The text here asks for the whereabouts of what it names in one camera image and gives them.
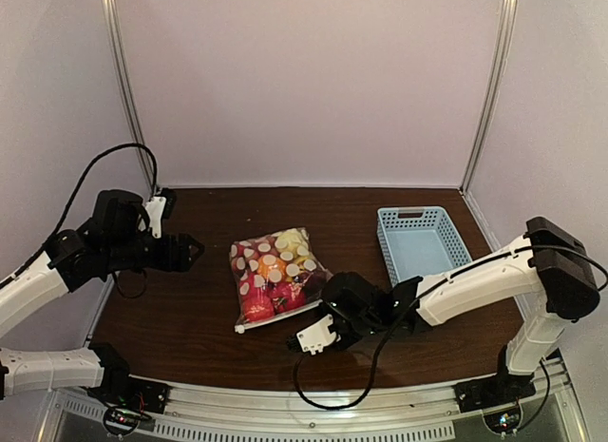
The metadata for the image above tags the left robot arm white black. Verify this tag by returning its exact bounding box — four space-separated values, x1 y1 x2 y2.
1 189 204 397

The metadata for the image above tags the purple fake fruit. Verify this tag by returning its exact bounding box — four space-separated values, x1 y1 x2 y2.
303 270 333 301

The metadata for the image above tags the orange fake orange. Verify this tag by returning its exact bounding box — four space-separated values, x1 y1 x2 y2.
257 255 286 283

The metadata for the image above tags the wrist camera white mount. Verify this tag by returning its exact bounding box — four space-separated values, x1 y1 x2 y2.
138 187 177 239
286 314 341 356

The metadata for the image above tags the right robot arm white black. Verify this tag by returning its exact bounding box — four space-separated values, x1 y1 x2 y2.
322 217 602 391

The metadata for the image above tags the left aluminium frame post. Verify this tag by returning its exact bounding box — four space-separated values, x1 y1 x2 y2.
99 0 161 196

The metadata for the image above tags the red fake apple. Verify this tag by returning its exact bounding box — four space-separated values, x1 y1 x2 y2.
269 282 307 314
241 296 276 322

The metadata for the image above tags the yellow fake lemon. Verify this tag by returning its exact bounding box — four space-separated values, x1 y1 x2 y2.
275 228 312 263

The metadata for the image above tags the aluminium frame post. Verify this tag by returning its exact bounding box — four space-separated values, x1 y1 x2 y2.
460 0 519 196
99 0 161 196

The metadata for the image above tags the right black camera cable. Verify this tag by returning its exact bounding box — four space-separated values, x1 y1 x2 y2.
292 327 395 411

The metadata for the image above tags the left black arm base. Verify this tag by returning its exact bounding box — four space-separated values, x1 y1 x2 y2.
85 376 170 440

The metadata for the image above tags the right aluminium frame post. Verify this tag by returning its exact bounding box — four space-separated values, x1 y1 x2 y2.
460 0 519 196

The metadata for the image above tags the light blue plastic basket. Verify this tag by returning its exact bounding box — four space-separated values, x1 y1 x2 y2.
376 206 472 285

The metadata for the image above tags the clear polka dot zip bag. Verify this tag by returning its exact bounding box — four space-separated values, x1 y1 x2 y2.
229 227 333 335

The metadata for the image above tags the black camera cable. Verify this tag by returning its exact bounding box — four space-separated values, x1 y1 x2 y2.
292 327 395 411
18 143 161 272

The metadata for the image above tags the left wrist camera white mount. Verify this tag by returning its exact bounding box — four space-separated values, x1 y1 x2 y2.
138 187 177 239

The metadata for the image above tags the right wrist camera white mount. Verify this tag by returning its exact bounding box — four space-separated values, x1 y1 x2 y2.
286 314 341 356

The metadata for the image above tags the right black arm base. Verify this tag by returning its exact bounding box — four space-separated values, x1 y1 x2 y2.
453 374 536 436

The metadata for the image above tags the front aluminium rail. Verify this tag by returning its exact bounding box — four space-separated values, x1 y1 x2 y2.
34 360 590 441

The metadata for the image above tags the left black camera cable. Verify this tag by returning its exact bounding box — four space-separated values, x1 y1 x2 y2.
18 143 161 272

